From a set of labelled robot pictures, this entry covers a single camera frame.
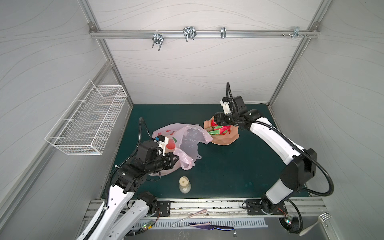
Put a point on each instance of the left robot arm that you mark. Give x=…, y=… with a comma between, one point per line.
x=109, y=223

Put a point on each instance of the metal hook clamp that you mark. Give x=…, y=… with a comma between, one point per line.
x=189, y=33
x=157, y=39

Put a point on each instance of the tan fruit plate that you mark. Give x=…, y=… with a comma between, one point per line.
x=226, y=139

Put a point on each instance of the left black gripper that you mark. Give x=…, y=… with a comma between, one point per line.
x=170, y=163

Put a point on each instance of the pink plastic bag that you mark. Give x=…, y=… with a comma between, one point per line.
x=183, y=142

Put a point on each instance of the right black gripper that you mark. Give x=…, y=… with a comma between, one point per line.
x=217, y=119

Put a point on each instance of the small metal ring clamp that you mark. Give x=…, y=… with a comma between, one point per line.
x=223, y=32

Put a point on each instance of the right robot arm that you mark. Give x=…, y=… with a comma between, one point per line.
x=301, y=164

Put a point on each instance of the small beige bottle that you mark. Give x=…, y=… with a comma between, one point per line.
x=184, y=185

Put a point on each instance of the left metal hook clamp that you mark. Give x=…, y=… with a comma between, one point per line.
x=157, y=39

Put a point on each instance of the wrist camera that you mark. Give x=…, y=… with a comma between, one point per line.
x=225, y=105
x=162, y=142

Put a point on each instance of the metal crossbar rail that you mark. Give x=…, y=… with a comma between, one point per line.
x=209, y=34

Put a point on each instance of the white wire basket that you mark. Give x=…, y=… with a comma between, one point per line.
x=86, y=125

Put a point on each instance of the right silver fork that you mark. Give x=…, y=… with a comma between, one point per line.
x=321, y=219

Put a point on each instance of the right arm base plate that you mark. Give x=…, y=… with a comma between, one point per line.
x=258, y=207

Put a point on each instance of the right metal bracket clamp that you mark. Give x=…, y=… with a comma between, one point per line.
x=296, y=34

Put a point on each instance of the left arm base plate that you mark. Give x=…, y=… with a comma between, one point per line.
x=160, y=208

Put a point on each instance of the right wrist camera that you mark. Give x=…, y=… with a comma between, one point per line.
x=225, y=105

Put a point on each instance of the pink clear tongs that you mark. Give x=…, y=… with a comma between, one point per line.
x=203, y=211

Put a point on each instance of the purple handled knife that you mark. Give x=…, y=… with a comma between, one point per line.
x=210, y=227

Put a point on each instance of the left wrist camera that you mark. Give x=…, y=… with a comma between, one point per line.
x=162, y=142

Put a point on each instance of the middle metal hook clamp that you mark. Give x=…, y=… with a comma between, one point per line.
x=189, y=33

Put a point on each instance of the red dragon fruit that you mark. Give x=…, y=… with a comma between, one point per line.
x=216, y=130

